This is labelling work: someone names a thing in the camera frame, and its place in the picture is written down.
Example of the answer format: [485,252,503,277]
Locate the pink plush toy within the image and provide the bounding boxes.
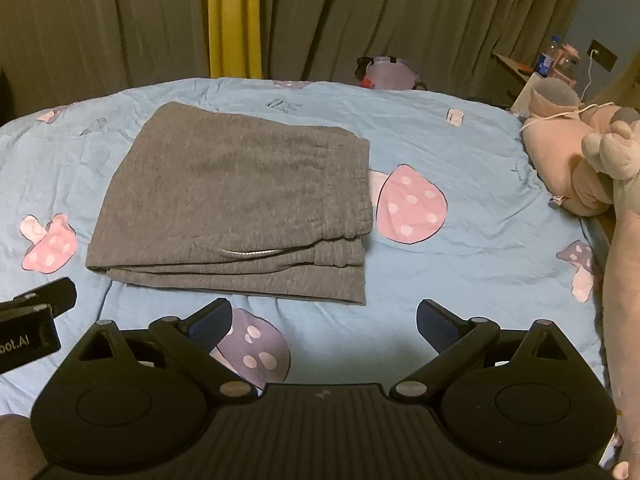
[521,102,639,479]

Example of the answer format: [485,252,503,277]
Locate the bedside table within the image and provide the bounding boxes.
[486,53,580,116]

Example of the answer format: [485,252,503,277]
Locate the purple bag behind bed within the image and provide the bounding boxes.
[355,56,427,90]

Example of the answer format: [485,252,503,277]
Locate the plastic bottle blue label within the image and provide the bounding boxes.
[535,35,562,78]

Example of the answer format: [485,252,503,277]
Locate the olive grey curtain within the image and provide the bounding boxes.
[1,0,577,120]

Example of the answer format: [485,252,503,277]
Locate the pink cup on table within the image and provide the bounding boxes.
[554,44,579,86]

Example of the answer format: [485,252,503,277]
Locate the yellow curtain strip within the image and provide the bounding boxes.
[206,0,262,79]

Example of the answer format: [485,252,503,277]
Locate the white charging cable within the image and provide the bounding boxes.
[519,48,616,134]

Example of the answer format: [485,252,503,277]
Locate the black wall socket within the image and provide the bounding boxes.
[587,39,618,73]

